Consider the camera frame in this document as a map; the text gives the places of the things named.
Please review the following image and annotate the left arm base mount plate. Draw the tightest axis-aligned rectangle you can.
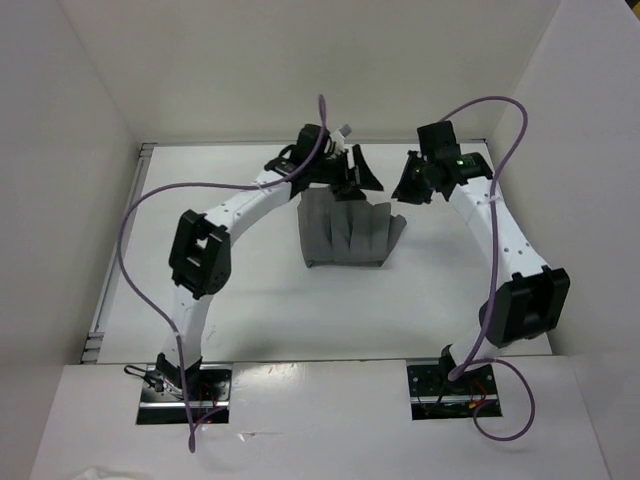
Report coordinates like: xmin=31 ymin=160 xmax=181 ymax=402
xmin=124 ymin=364 xmax=232 ymax=426

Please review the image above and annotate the aluminium table edge rail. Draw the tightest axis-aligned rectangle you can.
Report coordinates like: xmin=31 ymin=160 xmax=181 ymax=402
xmin=79 ymin=142 xmax=156 ymax=365

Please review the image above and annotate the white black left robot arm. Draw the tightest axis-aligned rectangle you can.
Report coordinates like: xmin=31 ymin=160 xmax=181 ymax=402
xmin=156 ymin=124 xmax=383 ymax=400

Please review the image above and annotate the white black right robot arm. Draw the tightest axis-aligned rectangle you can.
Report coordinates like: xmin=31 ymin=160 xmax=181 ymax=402
xmin=392 ymin=121 xmax=570 ymax=393

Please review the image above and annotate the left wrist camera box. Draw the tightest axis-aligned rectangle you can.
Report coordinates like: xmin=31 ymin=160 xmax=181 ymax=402
xmin=330 ymin=124 xmax=352 ymax=154

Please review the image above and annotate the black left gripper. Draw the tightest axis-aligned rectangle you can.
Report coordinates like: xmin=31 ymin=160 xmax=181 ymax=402
xmin=308 ymin=144 xmax=382 ymax=201

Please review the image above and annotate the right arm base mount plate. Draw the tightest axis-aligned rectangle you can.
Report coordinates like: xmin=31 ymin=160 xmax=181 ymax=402
xmin=406 ymin=362 xmax=502 ymax=421

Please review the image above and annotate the grey pleated skirt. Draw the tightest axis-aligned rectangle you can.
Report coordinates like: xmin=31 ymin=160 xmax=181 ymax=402
xmin=297 ymin=188 xmax=407 ymax=268

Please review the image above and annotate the white cloth at bottom edge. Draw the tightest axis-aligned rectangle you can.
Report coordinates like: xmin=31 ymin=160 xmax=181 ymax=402
xmin=71 ymin=466 xmax=146 ymax=480

